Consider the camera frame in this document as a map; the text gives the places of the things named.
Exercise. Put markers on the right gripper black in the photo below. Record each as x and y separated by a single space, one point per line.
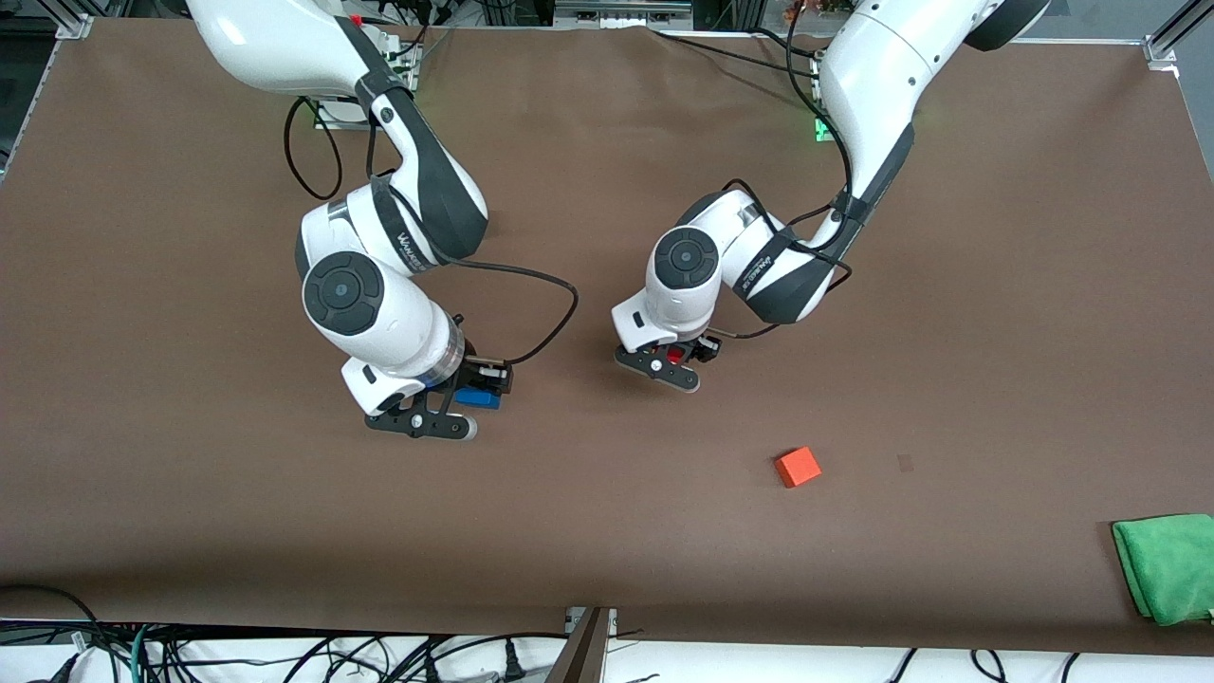
473 373

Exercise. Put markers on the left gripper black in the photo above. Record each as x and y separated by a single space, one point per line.
705 347

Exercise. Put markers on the blue wooden block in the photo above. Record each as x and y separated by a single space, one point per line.
477 397

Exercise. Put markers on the red wooden block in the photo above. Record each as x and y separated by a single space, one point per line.
674 356

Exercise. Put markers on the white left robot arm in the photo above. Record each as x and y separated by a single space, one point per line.
873 85

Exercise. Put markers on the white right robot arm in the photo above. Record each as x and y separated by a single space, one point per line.
379 304

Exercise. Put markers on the orange wooden block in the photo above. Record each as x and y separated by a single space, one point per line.
798 467

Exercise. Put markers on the green microfibre cloth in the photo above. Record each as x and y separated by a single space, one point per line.
1171 567

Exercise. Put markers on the metal table edge bracket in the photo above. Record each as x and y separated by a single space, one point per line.
586 650

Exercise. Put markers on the grey metal rail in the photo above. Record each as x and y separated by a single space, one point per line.
621 11

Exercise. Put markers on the aluminium frame corner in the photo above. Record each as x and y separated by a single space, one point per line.
1171 43
74 24

